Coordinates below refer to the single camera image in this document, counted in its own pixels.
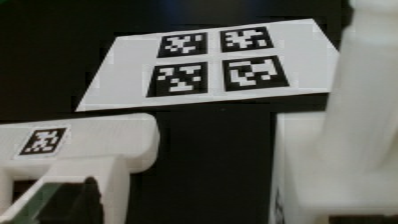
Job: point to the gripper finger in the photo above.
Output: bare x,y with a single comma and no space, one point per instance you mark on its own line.
65,204

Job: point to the white chair back frame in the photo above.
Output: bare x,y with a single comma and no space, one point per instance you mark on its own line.
63,150

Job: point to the white chair seat block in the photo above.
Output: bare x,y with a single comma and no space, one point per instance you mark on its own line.
335,178

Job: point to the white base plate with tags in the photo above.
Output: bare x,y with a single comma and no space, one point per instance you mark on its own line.
262,60

